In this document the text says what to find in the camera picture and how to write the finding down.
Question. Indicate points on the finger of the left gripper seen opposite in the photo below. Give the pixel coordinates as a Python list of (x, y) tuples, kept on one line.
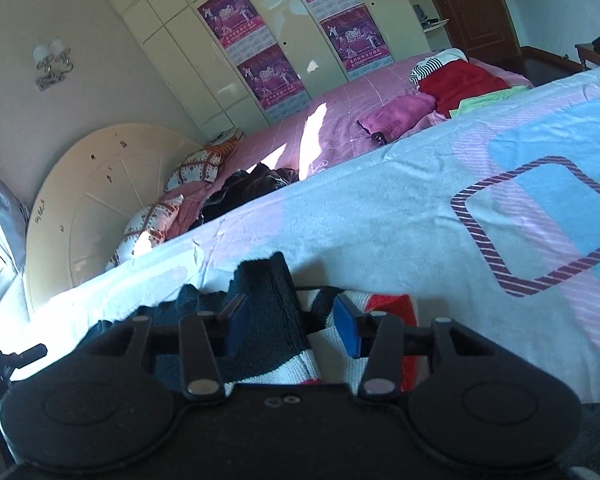
[(14, 361)]

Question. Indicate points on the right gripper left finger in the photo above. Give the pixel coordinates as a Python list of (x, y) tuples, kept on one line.
[(185, 340)]

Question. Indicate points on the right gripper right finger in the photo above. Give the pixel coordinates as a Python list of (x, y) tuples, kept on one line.
[(385, 340)]

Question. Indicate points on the striped knit sweater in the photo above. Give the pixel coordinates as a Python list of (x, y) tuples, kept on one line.
[(290, 337)]

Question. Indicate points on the black clothes pile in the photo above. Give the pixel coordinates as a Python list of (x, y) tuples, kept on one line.
[(242, 187)]

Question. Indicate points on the patterned pillow near headboard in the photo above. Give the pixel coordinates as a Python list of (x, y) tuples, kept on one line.
[(145, 231)]

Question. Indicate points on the grey blue curtain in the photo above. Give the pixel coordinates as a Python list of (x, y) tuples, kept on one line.
[(14, 218)]

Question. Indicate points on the cream round headboard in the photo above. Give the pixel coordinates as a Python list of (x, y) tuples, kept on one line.
[(89, 197)]

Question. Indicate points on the light blue patterned bedsheet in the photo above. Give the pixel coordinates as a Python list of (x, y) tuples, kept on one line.
[(492, 219)]

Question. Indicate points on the patterned pillow far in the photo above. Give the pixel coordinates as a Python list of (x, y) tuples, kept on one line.
[(201, 166)]

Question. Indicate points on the pink bed cover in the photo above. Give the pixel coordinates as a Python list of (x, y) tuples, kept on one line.
[(324, 135)]

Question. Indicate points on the magenta folded garment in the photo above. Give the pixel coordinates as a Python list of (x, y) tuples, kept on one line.
[(390, 121)]

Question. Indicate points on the red folded garment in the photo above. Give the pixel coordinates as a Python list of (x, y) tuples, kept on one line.
[(456, 81)]

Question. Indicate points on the black white striped garment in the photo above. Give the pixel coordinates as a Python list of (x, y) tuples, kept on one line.
[(434, 62)]

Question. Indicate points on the cream wardrobe with posters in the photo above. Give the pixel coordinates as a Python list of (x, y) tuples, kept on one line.
[(252, 63)]

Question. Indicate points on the dark wooden door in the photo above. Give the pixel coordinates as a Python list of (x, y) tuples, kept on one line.
[(483, 29)]

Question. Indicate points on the wall lamp sconce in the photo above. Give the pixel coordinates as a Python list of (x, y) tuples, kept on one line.
[(52, 63)]

